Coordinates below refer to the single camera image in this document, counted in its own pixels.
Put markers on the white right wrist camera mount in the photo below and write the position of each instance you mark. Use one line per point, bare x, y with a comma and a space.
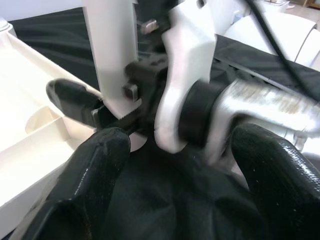
190, 50

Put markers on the black table cloth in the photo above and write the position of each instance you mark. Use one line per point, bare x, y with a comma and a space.
175, 200

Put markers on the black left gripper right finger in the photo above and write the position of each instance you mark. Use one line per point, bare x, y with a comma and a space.
285, 185

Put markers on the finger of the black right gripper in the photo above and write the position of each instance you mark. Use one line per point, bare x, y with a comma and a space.
75, 100

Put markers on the white plastic table leg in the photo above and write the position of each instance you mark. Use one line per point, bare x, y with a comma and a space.
112, 50

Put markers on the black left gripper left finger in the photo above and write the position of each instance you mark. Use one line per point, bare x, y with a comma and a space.
75, 190

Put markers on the white plastic children table top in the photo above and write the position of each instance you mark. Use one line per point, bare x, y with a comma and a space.
25, 112

